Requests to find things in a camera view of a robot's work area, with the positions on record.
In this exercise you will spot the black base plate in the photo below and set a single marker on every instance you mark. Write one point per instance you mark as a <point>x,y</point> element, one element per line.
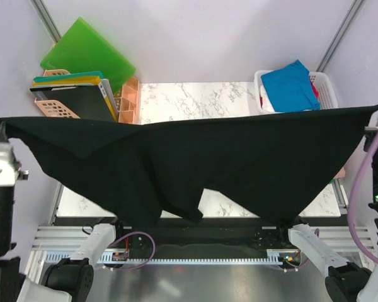
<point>216,236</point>

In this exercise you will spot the green plastic board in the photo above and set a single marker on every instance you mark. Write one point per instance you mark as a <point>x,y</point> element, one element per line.
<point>83,49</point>

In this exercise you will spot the red garment in basket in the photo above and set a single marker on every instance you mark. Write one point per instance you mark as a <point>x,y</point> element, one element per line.
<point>315,89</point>

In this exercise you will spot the black t shirt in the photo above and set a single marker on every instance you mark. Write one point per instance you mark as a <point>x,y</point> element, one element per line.
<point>271,165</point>

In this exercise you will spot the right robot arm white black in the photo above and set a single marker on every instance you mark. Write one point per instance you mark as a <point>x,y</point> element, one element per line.
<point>344,280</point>

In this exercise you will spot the orange compartment organizer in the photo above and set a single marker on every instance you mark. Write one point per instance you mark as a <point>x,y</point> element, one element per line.
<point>127,99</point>

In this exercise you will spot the yellow folder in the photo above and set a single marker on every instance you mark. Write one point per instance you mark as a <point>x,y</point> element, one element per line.
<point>93,79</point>

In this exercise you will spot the black folder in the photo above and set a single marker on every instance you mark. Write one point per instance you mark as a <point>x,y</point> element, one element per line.
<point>85,102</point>

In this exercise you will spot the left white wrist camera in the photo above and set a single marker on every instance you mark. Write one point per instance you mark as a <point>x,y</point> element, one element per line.
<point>10,168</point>

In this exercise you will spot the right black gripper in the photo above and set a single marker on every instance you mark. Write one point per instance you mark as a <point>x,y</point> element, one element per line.
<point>369,139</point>

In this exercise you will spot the pink t shirt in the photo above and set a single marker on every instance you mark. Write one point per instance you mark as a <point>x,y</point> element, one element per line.
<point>341,173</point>

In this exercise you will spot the teal folder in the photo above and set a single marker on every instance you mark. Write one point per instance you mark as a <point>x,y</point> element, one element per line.
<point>60,74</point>

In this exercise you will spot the blue folded t shirt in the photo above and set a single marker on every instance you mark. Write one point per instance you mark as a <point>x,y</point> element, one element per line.
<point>289,89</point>

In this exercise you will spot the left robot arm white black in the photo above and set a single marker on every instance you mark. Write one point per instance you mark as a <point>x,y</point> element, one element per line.
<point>71,278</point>

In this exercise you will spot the white laundry basket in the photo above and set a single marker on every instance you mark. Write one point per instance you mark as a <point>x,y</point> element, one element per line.
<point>326,94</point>

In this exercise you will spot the white slotted cable duct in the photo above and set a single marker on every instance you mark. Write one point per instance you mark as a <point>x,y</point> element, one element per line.
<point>266,258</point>

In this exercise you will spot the orange file basket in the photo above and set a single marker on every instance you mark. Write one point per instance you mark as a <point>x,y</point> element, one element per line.
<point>59,93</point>

